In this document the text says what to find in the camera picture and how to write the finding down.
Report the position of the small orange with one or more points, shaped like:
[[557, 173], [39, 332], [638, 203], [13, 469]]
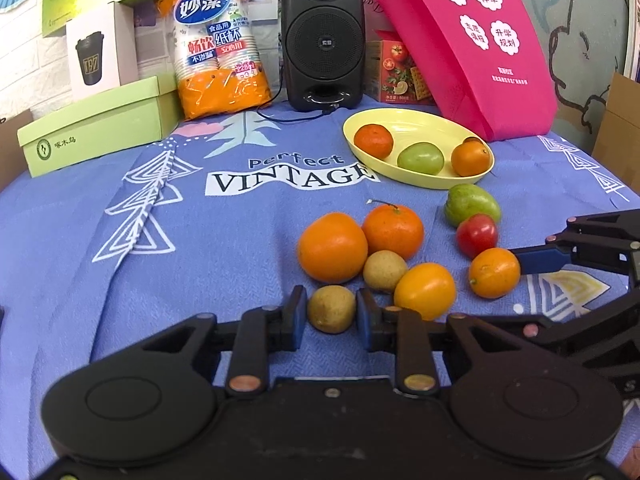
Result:
[[494, 273], [470, 159]]

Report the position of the small tan round fruit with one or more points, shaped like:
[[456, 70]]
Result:
[[331, 309], [384, 271]]

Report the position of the green shoe box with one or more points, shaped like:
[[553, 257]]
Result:
[[100, 120]]

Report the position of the large orange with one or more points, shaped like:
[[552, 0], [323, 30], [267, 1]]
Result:
[[332, 247]]

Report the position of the tangerine with stem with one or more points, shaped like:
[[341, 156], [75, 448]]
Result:
[[393, 232]]

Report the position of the small tangerine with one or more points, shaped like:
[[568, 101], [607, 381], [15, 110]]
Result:
[[373, 141]]

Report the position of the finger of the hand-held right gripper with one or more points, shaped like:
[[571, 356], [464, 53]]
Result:
[[542, 260], [575, 336]]

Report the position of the brown cardboard box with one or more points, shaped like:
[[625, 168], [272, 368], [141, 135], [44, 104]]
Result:
[[617, 120]]

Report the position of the blue printed tablecloth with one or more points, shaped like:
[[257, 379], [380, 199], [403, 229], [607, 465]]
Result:
[[200, 240]]

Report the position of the pink fabric bag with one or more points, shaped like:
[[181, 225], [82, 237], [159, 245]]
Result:
[[465, 35]]

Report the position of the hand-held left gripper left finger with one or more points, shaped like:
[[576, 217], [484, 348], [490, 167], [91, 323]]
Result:
[[298, 318]]

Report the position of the green fruit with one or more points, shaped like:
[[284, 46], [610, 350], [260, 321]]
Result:
[[421, 158], [472, 204]]

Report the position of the red cracker box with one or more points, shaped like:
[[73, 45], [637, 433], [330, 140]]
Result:
[[400, 72]]

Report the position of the brown cardboard piece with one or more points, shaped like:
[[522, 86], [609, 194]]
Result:
[[12, 150]]

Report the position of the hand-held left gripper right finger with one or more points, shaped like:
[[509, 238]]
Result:
[[363, 320]]

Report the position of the cartoon wall poster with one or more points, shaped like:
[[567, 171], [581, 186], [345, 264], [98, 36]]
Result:
[[575, 35]]

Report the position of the yellow oval plate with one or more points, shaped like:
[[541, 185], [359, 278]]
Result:
[[430, 127]]

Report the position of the red tomato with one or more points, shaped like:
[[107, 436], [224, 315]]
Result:
[[476, 235]]

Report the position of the orange paper cup pack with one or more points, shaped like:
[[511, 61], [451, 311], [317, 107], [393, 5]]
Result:
[[217, 50]]

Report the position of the yellow-orange oval fruit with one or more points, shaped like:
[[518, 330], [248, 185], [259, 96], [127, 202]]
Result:
[[425, 291]]

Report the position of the white cup picture box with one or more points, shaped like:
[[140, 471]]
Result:
[[95, 52]]

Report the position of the black speaker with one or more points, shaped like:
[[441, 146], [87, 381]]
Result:
[[322, 40]]

